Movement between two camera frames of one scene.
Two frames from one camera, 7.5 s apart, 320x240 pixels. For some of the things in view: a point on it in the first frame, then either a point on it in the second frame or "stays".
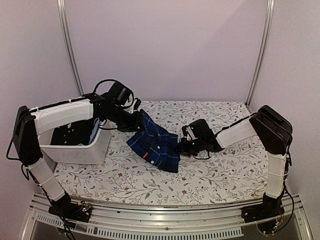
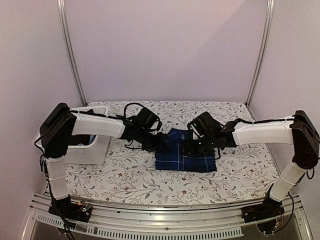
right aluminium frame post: (265, 46) stays
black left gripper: (134, 126) to (158, 145)
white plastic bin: (96, 152) stays
